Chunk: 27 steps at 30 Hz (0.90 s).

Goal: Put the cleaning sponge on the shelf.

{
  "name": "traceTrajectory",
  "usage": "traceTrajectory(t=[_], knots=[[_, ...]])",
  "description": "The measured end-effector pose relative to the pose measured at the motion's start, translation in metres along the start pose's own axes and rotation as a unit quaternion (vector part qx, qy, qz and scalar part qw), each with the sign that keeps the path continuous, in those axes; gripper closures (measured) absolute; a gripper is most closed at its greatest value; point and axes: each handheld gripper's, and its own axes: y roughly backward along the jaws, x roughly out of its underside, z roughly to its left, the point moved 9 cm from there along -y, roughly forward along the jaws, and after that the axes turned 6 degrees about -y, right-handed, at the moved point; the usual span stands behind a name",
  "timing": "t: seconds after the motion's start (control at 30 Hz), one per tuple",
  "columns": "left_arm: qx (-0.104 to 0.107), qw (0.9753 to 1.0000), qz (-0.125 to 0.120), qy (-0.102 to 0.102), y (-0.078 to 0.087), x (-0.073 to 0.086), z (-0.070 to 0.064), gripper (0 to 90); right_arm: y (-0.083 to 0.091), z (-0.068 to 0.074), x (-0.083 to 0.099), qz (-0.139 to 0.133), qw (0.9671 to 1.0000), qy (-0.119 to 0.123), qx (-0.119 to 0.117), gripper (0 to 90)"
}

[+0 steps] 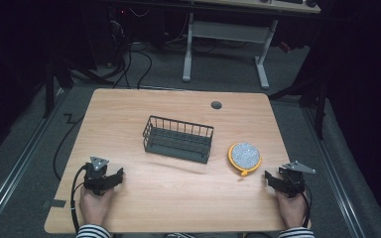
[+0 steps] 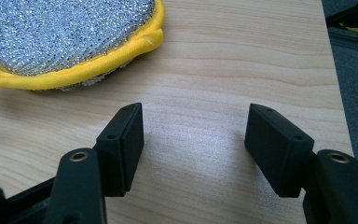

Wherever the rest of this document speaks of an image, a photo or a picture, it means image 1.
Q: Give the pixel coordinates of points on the person's right hand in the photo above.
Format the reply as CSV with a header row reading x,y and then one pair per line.
x,y
291,210

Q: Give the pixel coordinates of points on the black metal stand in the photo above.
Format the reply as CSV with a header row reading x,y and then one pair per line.
x,y
49,89
320,99

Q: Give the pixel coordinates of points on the black computer mouse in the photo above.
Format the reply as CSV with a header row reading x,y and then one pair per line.
x,y
311,3

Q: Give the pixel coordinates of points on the black tape strip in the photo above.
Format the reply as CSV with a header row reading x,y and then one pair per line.
x,y
59,203

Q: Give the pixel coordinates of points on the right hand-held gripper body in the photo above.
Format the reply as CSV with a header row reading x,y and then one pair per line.
x,y
292,181

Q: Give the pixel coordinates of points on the yellow round speckled disc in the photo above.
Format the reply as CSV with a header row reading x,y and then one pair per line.
x,y
245,156

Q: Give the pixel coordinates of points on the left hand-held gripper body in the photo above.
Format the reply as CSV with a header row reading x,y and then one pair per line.
x,y
96,178

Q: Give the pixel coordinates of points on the small red object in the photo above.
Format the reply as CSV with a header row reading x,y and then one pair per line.
x,y
285,47

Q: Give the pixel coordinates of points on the person's left hand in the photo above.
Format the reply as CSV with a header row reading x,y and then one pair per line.
x,y
94,206

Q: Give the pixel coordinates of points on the black keyboard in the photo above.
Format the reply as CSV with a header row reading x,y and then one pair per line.
x,y
289,1

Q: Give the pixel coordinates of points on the aluminium floor rail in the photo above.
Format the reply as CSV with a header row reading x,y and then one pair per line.
x,y
337,178
20,168

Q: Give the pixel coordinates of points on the white-legged background desk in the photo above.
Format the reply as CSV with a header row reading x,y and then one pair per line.
x,y
228,32

